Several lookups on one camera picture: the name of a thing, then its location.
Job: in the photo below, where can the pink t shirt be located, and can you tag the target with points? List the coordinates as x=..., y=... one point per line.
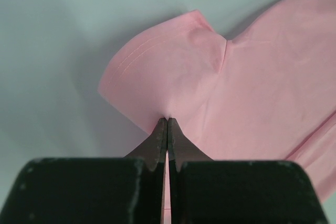
x=266, y=95

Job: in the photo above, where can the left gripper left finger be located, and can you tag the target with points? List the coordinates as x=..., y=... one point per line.
x=127, y=189

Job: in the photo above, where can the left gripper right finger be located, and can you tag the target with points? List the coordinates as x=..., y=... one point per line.
x=203, y=190

